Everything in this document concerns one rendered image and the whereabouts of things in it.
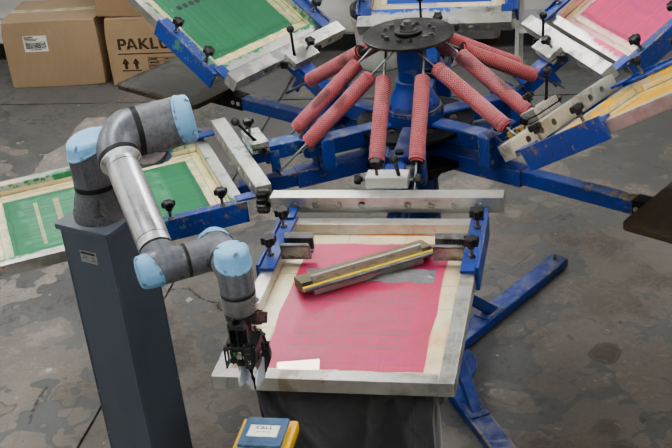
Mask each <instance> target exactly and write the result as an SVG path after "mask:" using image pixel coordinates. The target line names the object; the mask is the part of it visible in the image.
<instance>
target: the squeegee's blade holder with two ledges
mask: <svg viewBox="0 0 672 448"><path fill-rule="evenodd" d="M420 252H422V247H421V244H420V243H418V244H415V245H412V246H408V247H405V248H401V249H398V250H394V251H391V252H388V253H384V254H381V255H377V256H374V257H371V258H367V259H364V260H360V261H357V262H353V263H350V264H347V265H343V266H340V267H336V268H333V269H330V270H326V271H323V272H319V273H316V274H312V275H310V277H311V280H312V282H313V284H315V283H319V282H322V281H326V280H329V279H332V278H336V277H339V276H342V275H346V274H349V273H353V272H356V271H359V270H363V269H366V268H370V267H373V266H376V265H380V264H383V263H387V262H390V261H393V260H397V259H400V258H403V257H407V256H410V255H414V254H417V253H420ZM422 263H424V259H423V258H421V259H418V260H415V261H411V262H408V263H404V264H401V265H398V266H394V267H391V268H388V269H384V270H381V271H377V272H374V273H371V274H367V275H364V276H361V277H357V278H354V279H351V280H347V281H344V282H340V283H337V284H334V285H330V286H327V287H324V288H320V289H317V290H314V291H313V292H314V295H318V294H322V293H325V292H328V291H332V290H335V289H338V288H342V287H345V286H349V285H352V284H355V283H359V282H362V281H365V280H368V279H370V278H372V277H374V276H376V275H378V274H383V273H391V272H393V271H396V270H402V269H406V268H409V267H412V266H416V265H419V264H422Z"/></svg>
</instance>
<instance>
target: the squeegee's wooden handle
mask: <svg viewBox="0 0 672 448"><path fill-rule="evenodd" d="M418 243H420V244H421V247H422V252H424V251H427V250H430V249H432V246H431V245H430V244H428V243H426V242H424V241H423V240H418V241H414V242H411V243H407V244H404V245H400V246H397V247H394V248H390V249H387V250H383V251H380V252H377V253H373V254H370V255H366V256H363V257H359V258H356V259H353V260H349V261H346V262H342V263H339V264H335V265H332V266H329V267H325V268H322V269H318V270H315V271H311V272H308V273H305V274H301V275H298V276H294V282H295V286H296V287H297V288H298V289H299V290H300V291H301V292H302V293H303V294H306V293H305V292H304V291H303V288H302V287H305V286H308V285H312V284H313V282H312V280H311V277H310V275H312V274H316V273H319V272H323V271H326V270H330V269H333V268H336V267H340V266H343V265H347V264H350V263H353V262H357V261H360V260H364V259H367V258H371V257H374V256H377V255H381V254H384V253H388V252H391V251H394V250H398V249H401V248H405V247H408V246H412V245H415V244H418Z"/></svg>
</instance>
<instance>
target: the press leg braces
mask: <svg viewBox="0 0 672 448"><path fill-rule="evenodd" d="M472 307H474V308H476V309H478V310H479V311H477V312H476V313H475V314H474V316H477V317H480V318H482V319H485V320H488V321H489V320H490V319H491V318H493V317H494V316H495V315H496V314H498V313H499V312H500V311H501V310H503V309H504V308H505V306H502V305H499V304H496V303H494V302H491V301H490V302H488V301H486V300H484V299H482V298H480V297H478V296H476V295H474V298H473V303H472ZM458 381H459V384H460V387H461V390H462V393H463V396H464V399H463V400H460V401H458V403H459V404H460V405H461V407H462V408H463V409H464V411H465V412H466V413H467V415H468V416H469V417H470V419H471V420H472V419H476V418H479V417H482V416H486V415H489V414H490V413H489V411H488V410H487V409H486V407H485V406H484V405H483V403H482V402H481V401H480V400H479V397H478V394H477V391H476V388H475V385H474V383H473V380H472V377H471V374H470V371H469V368H468V365H467V362H466V360H465V357H464V354H463V357H462V363H461V368H460V374H459V379H458Z"/></svg>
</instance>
